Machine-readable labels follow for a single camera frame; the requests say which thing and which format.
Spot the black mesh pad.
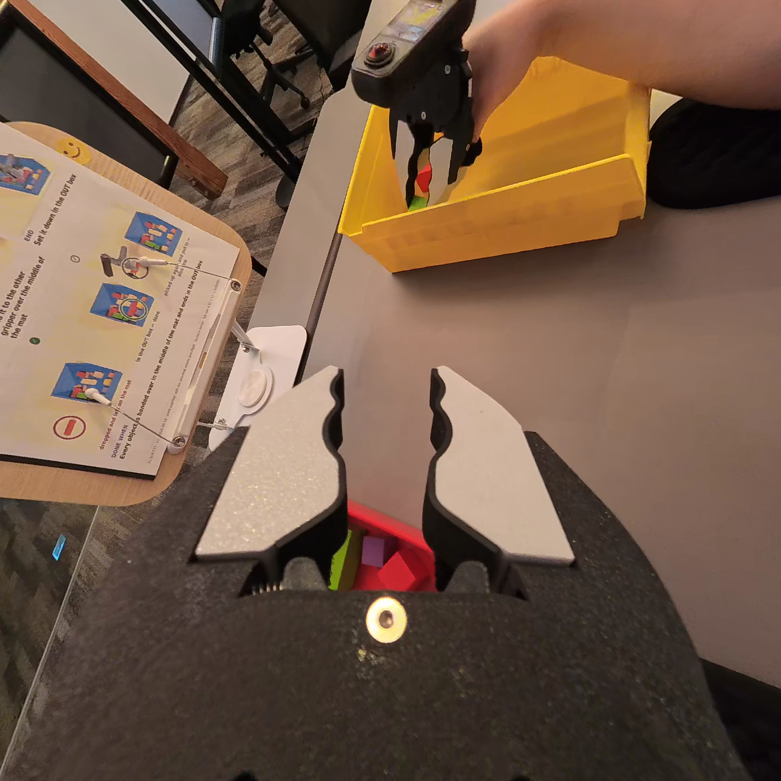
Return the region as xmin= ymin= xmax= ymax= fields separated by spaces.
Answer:
xmin=646 ymin=98 xmax=781 ymax=211

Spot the black metal frame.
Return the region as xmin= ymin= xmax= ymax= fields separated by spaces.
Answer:
xmin=121 ymin=0 xmax=319 ymax=184

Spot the clear stand bracket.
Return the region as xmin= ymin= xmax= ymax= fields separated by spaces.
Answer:
xmin=201 ymin=322 xmax=276 ymax=432

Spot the person's right forearm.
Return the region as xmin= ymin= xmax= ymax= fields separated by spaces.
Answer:
xmin=537 ymin=0 xmax=781 ymax=112

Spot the long green wooden block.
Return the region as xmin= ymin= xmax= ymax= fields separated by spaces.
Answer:
xmin=328 ymin=528 xmax=368 ymax=593

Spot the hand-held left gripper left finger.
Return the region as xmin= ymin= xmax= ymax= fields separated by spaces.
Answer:
xmin=195 ymin=366 xmax=349 ymax=580

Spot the red wooden cube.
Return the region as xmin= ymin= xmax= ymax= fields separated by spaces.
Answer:
xmin=377 ymin=551 xmax=432 ymax=593

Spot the white paper holder bar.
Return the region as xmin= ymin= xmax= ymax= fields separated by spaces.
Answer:
xmin=166 ymin=277 xmax=244 ymax=456

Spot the black office chair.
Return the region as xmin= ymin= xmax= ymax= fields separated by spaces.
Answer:
xmin=218 ymin=0 xmax=374 ymax=112

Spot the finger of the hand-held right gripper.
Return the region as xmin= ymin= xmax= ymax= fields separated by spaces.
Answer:
xmin=393 ymin=119 xmax=429 ymax=209
xmin=426 ymin=137 xmax=472 ymax=206

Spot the red plastic bin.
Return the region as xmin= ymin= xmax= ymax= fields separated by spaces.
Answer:
xmin=329 ymin=500 xmax=438 ymax=594

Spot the yellow plastic bin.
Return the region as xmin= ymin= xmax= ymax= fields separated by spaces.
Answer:
xmin=338 ymin=56 xmax=652 ymax=273

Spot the wooden beam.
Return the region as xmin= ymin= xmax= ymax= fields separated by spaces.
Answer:
xmin=9 ymin=0 xmax=230 ymax=200

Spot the person's right hand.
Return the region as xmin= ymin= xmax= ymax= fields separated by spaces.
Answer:
xmin=460 ymin=0 xmax=551 ymax=133

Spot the black framed panel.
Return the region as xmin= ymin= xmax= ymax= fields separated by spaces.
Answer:
xmin=0 ymin=24 xmax=179 ymax=191

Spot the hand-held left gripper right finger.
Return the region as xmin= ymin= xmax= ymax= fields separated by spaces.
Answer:
xmin=423 ymin=366 xmax=576 ymax=587

